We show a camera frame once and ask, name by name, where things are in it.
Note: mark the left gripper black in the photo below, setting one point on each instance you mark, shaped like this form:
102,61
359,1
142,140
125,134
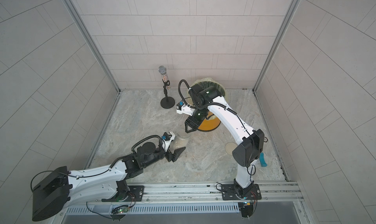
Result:
175,156

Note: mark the microphone on black stand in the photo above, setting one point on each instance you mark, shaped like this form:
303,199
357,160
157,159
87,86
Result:
167,102

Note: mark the teal curved block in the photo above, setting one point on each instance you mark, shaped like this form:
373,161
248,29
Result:
262,160

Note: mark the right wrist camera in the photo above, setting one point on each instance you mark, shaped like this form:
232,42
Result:
182,108

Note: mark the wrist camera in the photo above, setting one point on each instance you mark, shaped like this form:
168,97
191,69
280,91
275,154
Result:
182,108
168,138

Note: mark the orange trash bin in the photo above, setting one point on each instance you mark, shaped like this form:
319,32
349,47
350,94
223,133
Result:
212,122

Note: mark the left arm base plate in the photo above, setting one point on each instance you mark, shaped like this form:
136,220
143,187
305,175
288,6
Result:
135,193

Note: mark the right circuit board module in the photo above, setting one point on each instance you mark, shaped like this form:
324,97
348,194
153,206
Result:
246,209

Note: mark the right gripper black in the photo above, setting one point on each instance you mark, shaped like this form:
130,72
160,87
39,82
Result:
197,122

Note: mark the clear oatmeal jar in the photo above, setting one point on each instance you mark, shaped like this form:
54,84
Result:
182,138

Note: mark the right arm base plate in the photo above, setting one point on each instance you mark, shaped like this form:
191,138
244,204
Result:
236,192

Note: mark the circuit board module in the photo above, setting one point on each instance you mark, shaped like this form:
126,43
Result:
119,212
246,209

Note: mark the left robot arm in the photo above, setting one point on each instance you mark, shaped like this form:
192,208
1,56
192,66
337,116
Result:
62,188

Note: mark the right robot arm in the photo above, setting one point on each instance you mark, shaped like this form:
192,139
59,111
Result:
250,142

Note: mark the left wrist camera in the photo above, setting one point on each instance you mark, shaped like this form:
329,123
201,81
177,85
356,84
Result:
168,138

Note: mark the left circuit board module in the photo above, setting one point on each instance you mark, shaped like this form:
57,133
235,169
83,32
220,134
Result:
119,212

